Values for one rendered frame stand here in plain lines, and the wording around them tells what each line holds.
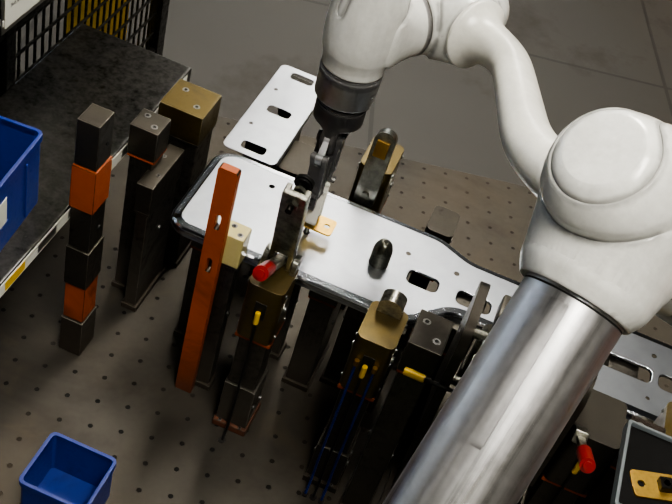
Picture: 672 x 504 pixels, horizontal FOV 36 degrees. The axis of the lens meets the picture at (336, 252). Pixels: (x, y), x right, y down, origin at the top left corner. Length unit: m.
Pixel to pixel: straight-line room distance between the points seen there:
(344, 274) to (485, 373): 0.74
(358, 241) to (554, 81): 2.61
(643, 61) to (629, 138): 3.71
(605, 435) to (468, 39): 0.57
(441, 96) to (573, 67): 0.69
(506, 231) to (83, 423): 1.02
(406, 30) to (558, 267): 0.59
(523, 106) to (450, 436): 0.49
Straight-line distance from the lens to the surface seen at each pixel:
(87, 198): 1.58
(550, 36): 4.50
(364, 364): 1.49
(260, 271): 1.40
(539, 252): 0.93
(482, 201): 2.35
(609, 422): 1.50
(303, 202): 1.41
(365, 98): 1.47
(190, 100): 1.79
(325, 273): 1.63
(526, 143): 1.22
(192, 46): 3.80
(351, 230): 1.71
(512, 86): 1.33
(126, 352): 1.85
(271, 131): 1.86
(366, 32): 1.39
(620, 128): 0.91
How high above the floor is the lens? 2.14
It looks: 43 degrees down
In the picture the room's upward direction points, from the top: 18 degrees clockwise
